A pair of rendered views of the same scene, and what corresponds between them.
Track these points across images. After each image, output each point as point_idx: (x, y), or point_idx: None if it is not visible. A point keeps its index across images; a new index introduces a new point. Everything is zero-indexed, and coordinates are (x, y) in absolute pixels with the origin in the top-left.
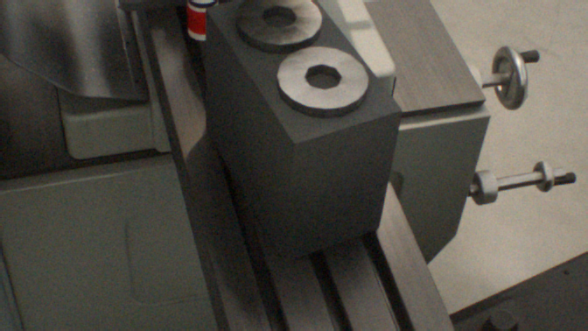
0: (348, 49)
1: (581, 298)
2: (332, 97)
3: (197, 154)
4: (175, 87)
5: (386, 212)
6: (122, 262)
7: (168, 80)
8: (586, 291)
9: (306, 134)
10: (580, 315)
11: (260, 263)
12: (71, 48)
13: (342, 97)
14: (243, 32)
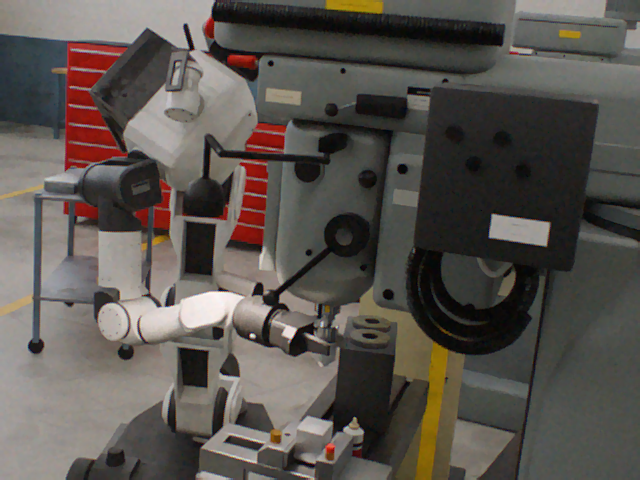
0: (348, 329)
1: (182, 479)
2: (374, 317)
3: (397, 429)
4: (387, 453)
5: (332, 389)
6: None
7: (388, 456)
8: (176, 479)
9: (391, 321)
10: (193, 475)
11: (394, 408)
12: None
13: (371, 316)
14: (389, 338)
